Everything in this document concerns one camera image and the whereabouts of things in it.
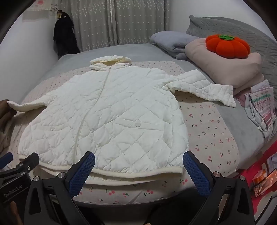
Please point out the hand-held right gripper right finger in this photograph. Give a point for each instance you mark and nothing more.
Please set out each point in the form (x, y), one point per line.
(194, 173)

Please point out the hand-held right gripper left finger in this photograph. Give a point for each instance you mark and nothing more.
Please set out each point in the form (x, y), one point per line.
(83, 171)

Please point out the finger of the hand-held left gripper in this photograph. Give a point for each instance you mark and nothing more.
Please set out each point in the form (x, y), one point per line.
(29, 163)
(6, 159)

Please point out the white quilted hooded jacket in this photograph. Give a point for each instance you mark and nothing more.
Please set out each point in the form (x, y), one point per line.
(121, 108)

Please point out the cherry print bed mat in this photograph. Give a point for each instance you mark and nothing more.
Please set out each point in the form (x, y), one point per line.
(205, 134)

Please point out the brown cloth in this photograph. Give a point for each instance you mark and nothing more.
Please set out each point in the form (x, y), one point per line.
(5, 116)

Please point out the orange box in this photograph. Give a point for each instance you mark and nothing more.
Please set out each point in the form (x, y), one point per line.
(261, 179)

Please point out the pale packet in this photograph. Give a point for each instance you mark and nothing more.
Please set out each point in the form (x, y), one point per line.
(271, 162)

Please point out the red cloth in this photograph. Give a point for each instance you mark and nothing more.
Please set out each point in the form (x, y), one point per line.
(268, 207)

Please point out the folded patterned pink cloth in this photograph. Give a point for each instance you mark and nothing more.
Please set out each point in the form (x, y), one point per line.
(261, 103)

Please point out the folded pink duvet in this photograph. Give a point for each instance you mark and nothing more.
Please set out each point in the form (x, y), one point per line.
(216, 69)

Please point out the grey bed sheet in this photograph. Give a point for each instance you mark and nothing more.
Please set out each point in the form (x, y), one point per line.
(134, 52)

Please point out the orange pumpkin cushion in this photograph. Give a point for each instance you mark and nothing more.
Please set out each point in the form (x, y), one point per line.
(227, 47)

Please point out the black hanging garment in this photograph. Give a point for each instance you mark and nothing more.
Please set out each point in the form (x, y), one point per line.
(65, 36)

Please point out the folded grey blanket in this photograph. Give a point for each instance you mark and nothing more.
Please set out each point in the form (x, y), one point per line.
(171, 41)

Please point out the grey star print curtain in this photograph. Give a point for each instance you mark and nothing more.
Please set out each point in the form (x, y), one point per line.
(97, 26)

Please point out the grey quilted blanket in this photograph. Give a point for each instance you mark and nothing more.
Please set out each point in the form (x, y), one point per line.
(248, 28)

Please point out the wall hanging cloth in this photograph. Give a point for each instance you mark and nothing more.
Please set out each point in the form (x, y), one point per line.
(36, 8)

